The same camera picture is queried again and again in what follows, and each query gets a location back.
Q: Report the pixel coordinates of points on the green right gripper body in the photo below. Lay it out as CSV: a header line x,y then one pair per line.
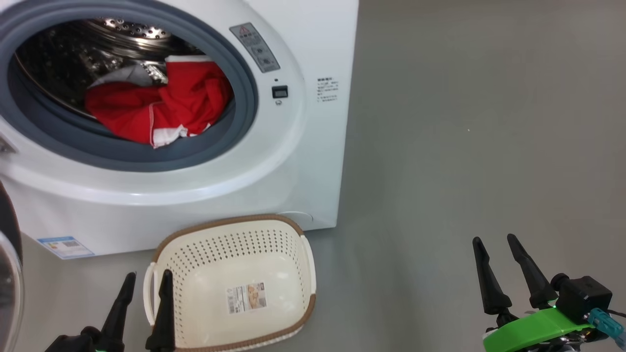
x,y
533,327

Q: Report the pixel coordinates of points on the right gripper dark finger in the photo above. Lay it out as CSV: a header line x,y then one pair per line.
x,y
489,283
530,274

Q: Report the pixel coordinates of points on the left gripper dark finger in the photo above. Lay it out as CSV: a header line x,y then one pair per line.
x,y
164,318
120,310

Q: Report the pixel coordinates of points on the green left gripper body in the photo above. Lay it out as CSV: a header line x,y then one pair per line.
x,y
73,343

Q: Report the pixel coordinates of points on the black round glass washer door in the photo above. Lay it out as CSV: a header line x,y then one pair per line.
x,y
7,274

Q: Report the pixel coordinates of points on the red and white garment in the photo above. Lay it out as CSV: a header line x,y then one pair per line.
x,y
186,102

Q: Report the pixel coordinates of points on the cream perforated laundry basket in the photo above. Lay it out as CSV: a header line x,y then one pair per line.
x,y
215,274

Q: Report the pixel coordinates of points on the black door latch socket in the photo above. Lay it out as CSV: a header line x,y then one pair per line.
x,y
280,92

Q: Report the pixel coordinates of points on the stainless steel washing machine drum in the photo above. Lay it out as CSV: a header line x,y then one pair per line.
x,y
73,58

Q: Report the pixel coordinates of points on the white front-load washing machine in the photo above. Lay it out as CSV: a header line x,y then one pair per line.
x,y
323,39

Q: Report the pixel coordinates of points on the blue energy label sticker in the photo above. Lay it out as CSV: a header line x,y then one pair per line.
x,y
66,247

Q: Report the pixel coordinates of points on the paper label sticker with photo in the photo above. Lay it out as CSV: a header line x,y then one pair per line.
x,y
246,298

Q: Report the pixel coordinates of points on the round white filter cover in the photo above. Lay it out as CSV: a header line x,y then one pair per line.
x,y
301,219

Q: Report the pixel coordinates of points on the grey warning sticker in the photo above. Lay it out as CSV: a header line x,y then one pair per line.
x,y
255,48

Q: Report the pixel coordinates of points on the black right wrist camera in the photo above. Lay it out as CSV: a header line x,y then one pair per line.
x,y
584,296

